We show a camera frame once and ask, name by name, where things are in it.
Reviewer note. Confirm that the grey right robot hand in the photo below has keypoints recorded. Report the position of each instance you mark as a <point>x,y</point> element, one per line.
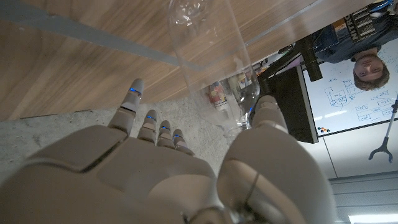
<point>124,174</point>

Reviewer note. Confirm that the clear plastic bottle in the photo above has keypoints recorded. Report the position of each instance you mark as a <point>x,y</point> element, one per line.
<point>211,46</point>

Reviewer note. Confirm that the red snack jar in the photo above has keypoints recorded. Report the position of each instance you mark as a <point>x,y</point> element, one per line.
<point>217,95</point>

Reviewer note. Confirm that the black monitor on stand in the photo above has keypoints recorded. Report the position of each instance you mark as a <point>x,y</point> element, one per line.
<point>289,102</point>

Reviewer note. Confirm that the whiteboard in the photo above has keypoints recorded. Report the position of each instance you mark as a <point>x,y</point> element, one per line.
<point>342,102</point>

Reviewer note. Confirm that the ceiling light panel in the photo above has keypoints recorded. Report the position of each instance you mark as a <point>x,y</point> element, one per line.
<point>373,219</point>

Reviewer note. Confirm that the grey forked pole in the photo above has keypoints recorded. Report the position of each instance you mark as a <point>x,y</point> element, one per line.
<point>385,146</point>

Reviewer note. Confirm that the person in dark polo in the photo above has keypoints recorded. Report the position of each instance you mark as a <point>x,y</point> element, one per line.
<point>370,68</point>

